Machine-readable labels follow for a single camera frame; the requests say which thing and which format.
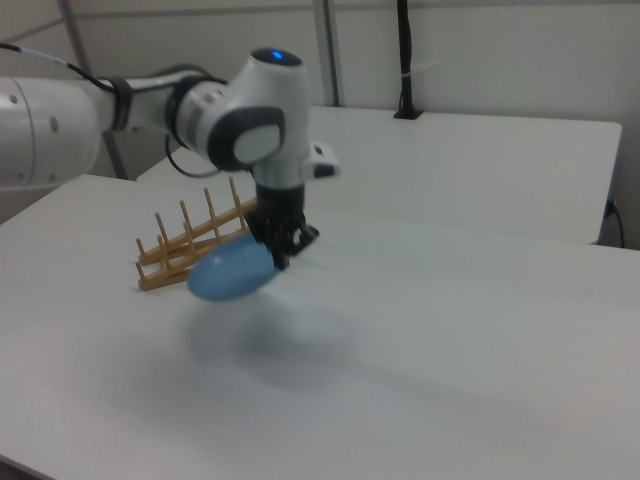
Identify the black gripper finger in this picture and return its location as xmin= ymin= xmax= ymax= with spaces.
xmin=289 ymin=219 xmax=322 ymax=258
xmin=271 ymin=236 xmax=293 ymax=273

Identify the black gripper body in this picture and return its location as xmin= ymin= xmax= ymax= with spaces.
xmin=247 ymin=183 xmax=307 ymax=245

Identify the blue plate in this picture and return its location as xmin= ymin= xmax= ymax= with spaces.
xmin=186 ymin=233 xmax=284 ymax=304

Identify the wooden plate rack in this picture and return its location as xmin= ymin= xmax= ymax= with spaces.
xmin=134 ymin=176 xmax=262 ymax=293

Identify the white rectangular table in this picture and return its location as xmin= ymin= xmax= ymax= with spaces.
xmin=135 ymin=103 xmax=623 ymax=247

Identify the black pole with base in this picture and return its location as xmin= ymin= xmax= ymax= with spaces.
xmin=392 ymin=0 xmax=426 ymax=122

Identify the grey vertical frame post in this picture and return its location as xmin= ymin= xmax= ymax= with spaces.
xmin=313 ymin=0 xmax=347 ymax=108

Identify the black cable strap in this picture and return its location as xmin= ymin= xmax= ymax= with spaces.
xmin=108 ymin=74 xmax=135 ymax=132

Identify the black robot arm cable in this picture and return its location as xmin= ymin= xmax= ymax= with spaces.
xmin=0 ymin=42 xmax=252 ymax=178

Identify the black cable at wall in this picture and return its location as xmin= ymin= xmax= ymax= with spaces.
xmin=606 ymin=198 xmax=627 ymax=248

